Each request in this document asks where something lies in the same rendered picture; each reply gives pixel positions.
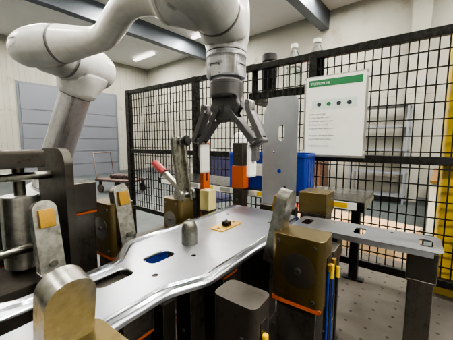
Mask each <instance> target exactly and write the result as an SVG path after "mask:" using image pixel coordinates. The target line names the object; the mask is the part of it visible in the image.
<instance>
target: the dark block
mask: <svg viewBox="0 0 453 340"><path fill-rule="evenodd" d="M74 187H75V207H76V219H77V229H78V250H79V261H80V268H82V269H83V271H84V272H85V273H86V272H88V271H91V270H93V269H96V268H98V259H97V246H96V223H95V212H97V197H96V182H95V181H90V180H86V179H75V180H74Z"/></svg>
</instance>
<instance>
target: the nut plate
mask: <svg viewBox="0 0 453 340"><path fill-rule="evenodd" d="M232 221H235V220H228V222H225V220H224V221H222V223H220V224H218V225H215V226H213V227H211V228H210V229H211V230H214V231H219V232H224V231H227V230H229V229H231V228H233V227H236V226H238V225H240V224H241V222H240V221H235V223H233V222H232Z"/></svg>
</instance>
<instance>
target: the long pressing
mask: <svg viewBox="0 0 453 340"><path fill-rule="evenodd" d="M272 213H273V211H270V210H262V209H258V208H251V207H246V206H242V205H240V204H234V205H231V206H228V207H225V208H222V209H220V210H216V211H214V212H210V213H208V214H205V215H202V216H199V217H196V218H194V219H192V220H194V221H195V223H196V225H197V228H198V243H197V244H196V245H194V246H184V245H182V244H181V228H182V224H183V222H182V223H178V224H176V225H173V226H170V227H167V228H164V229H161V230H158V231H155V232H153V233H149V234H147V235H143V236H141V237H137V238H135V239H132V240H129V241H128V242H126V243H125V244H123V245H122V247H121V249H120V251H119V252H118V254H117V255H116V257H115V259H114V260H113V261H111V262H110V263H108V264H106V265H103V266H100V267H98V268H96V269H93V270H91V271H88V272H86V274H87V275H88V276H89V277H90V278H91V279H92V280H93V281H94V282H96V281H98V280H101V279H103V278H105V277H108V276H109V275H112V274H114V273H117V272H119V271H127V272H129V273H131V274H132V275H130V276H128V277H126V278H124V279H122V280H120V281H117V282H115V283H113V284H111V285H109V286H106V287H103V288H96V310H95V318H99V319H102V320H104V321H105V322H106V323H108V324H109V325H110V326H112V327H113V328H114V329H115V330H116V331H118V330H119V329H121V328H123V327H124V326H126V325H127V324H129V323H131V322H132V321H134V320H135V319H137V318H139V317H140V316H141V315H143V314H145V313H147V312H148V311H149V310H151V309H153V308H154V307H156V306H157V305H159V304H161V303H163V302H164V301H166V300H169V299H171V298H173V297H176V296H178V295H183V294H185V293H189V292H191V291H195V290H198V289H201V288H204V287H207V286H209V285H211V284H213V283H215V282H216V281H217V280H219V279H220V278H222V277H223V276H225V275H226V274H227V273H229V272H231V271H232V270H233V269H234V268H236V267H238V266H239V265H240V264H242V263H243V262H245V261H246V260H247V259H249V258H251V257H252V256H253V255H254V254H256V253H258V252H259V251H260V250H262V249H263V248H264V246H265V244H266V240H267V236H268V231H269V228H270V223H269V222H271V218H272ZM227 214H229V215H227ZM226 219H228V220H235V221H240V222H241V224H240V225H238V226H236V227H233V228H231V229H229V230H227V231H224V232H219V231H214V230H211V229H210V228H211V227H213V226H215V225H218V224H220V223H222V221H224V220H226ZM163 252H167V253H169V254H172V256H171V257H168V258H166V259H164V260H162V261H160V262H157V263H155V264H150V263H147V262H145V260H146V259H149V258H151V257H153V256H155V255H157V254H160V253H163ZM192 255H196V256H192ZM155 274H157V275H158V276H157V277H153V275H155ZM32 309H33V293H32V294H30V295H27V296H25V297H22V298H20V299H17V300H13V301H10V302H5V303H1V304H0V323H2V322H4V321H6V320H9V319H11V318H13V317H16V316H18V315H20V314H23V313H25V312H27V311H29V310H32ZM0 340H33V321H32V322H29V323H28V324H25V325H23V326H21V327H19V328H17V329H15V330H12V331H10V332H8V333H6V334H4V335H2V336H0Z"/></svg>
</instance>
